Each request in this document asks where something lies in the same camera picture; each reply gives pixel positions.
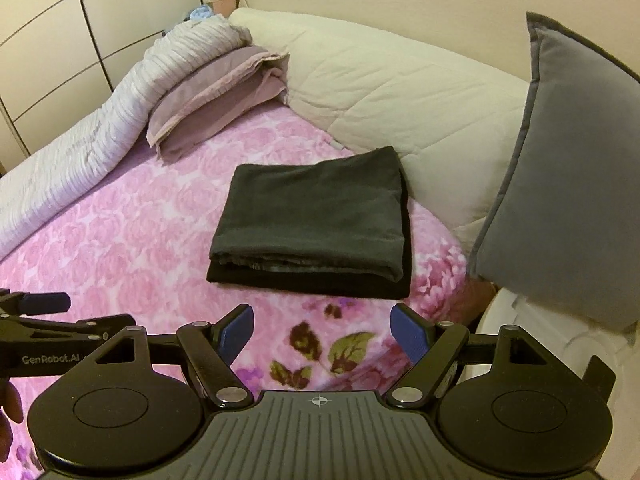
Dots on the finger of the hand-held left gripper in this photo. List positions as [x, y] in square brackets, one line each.
[45, 302]
[60, 332]

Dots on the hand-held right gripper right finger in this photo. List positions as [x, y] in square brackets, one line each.
[407, 330]

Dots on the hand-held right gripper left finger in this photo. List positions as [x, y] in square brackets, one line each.
[235, 332]

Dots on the grey jeans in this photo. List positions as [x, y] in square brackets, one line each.
[310, 210]

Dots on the person's left hand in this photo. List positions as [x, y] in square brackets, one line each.
[9, 405]

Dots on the folded black garment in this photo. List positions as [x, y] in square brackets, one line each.
[350, 287]

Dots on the pink floral blanket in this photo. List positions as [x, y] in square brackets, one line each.
[125, 240]

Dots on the white plastic furniture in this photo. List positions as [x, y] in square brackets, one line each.
[530, 315]

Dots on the striped white duvet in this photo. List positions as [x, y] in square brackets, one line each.
[100, 125]

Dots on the grey cushion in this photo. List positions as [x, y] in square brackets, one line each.
[560, 185]

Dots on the cream quilted headboard cushion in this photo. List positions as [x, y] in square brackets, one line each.
[400, 100]

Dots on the purple pillow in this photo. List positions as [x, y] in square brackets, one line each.
[200, 105]

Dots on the white wardrobe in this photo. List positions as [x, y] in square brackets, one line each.
[75, 20]

